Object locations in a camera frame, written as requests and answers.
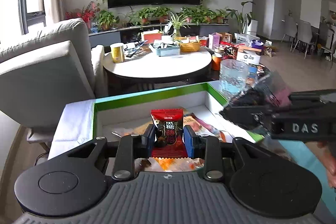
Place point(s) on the spider plant in vase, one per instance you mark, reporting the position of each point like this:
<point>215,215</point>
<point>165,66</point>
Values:
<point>177,22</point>

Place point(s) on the green cardboard box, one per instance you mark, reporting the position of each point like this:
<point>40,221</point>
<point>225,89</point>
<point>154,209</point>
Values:
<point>131,110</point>

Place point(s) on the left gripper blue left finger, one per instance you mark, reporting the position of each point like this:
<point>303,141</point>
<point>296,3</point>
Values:
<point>131,147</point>

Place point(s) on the person right hand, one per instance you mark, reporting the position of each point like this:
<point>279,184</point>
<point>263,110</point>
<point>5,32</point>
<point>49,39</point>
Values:
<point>328,161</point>

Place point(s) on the red black candy packet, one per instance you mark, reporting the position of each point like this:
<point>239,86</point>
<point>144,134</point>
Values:
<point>168,142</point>

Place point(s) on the grey dining chair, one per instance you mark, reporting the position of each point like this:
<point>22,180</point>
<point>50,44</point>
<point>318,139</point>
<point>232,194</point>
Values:
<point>304,36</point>

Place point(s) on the grey sofa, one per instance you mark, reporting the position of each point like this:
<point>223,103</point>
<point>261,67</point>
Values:
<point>44,71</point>

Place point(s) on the round white coffee table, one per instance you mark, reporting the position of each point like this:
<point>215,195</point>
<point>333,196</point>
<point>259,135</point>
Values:
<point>159,69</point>

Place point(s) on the clear glass pitcher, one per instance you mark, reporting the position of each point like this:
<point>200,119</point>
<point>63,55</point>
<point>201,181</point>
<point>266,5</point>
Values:
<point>232,77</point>

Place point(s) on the white cardboard box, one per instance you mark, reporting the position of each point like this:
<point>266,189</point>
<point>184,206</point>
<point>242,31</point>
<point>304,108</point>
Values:
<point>248,55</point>

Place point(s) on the yellow woven basket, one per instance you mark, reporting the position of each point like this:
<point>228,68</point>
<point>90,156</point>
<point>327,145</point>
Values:
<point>188,44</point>

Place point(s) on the orange snack packet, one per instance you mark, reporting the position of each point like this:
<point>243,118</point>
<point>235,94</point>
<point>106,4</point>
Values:
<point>155,164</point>

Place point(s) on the red flower plant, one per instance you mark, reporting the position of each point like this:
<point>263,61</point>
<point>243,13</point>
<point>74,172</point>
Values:
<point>87,14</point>

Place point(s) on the tall leafy floor plant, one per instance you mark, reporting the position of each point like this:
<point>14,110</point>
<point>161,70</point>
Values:
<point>243,19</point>

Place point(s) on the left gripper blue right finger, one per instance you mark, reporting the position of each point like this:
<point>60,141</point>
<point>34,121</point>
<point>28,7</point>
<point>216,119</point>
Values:
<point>207,148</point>

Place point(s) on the blue plastic basket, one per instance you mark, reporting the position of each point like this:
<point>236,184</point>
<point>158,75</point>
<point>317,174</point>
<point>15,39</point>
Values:
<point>169,50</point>

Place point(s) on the orange jar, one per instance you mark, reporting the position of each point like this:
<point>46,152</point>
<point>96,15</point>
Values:
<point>216,61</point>

